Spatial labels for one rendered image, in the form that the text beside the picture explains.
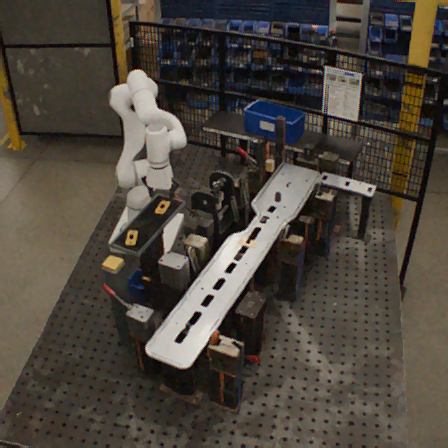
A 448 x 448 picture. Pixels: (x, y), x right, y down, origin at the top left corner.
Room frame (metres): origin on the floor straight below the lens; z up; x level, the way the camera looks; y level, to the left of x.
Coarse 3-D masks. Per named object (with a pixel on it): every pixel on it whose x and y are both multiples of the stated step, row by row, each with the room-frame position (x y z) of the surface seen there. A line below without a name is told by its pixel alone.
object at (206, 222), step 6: (198, 216) 1.94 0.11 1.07; (198, 222) 1.90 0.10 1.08; (204, 222) 1.90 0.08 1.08; (210, 222) 1.89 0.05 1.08; (204, 228) 1.87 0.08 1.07; (210, 228) 1.88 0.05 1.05; (204, 234) 1.87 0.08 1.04; (210, 234) 1.88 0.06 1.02; (210, 240) 1.88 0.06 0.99; (210, 246) 1.90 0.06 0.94; (210, 252) 1.90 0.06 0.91; (210, 258) 1.89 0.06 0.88
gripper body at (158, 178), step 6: (150, 168) 1.88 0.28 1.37; (156, 168) 1.86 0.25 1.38; (162, 168) 1.86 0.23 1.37; (168, 168) 1.87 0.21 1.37; (150, 174) 1.88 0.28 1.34; (156, 174) 1.87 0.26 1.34; (162, 174) 1.86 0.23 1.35; (168, 174) 1.86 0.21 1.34; (150, 180) 1.88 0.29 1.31; (156, 180) 1.87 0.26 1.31; (162, 180) 1.86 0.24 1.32; (168, 180) 1.86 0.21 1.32; (150, 186) 1.88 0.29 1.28; (156, 186) 1.87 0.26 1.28; (162, 186) 1.86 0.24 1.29; (168, 186) 1.86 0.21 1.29
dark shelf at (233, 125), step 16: (224, 112) 3.00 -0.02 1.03; (208, 128) 2.82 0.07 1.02; (224, 128) 2.80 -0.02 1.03; (240, 128) 2.80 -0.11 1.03; (272, 144) 2.65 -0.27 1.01; (288, 144) 2.62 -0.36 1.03; (304, 144) 2.62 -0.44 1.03; (320, 144) 2.62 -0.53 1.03; (336, 144) 2.62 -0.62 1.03; (352, 144) 2.62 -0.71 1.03; (352, 160) 2.45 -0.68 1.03
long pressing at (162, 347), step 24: (288, 168) 2.42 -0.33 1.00; (264, 192) 2.21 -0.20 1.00; (288, 192) 2.21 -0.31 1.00; (288, 216) 2.03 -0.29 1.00; (264, 240) 1.86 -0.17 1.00; (216, 264) 1.72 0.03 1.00; (240, 264) 1.71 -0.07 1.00; (192, 288) 1.58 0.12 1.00; (240, 288) 1.58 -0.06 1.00; (192, 312) 1.45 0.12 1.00; (216, 312) 1.45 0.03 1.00; (168, 336) 1.33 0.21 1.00; (192, 336) 1.33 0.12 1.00; (168, 360) 1.22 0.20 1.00; (192, 360) 1.22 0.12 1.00
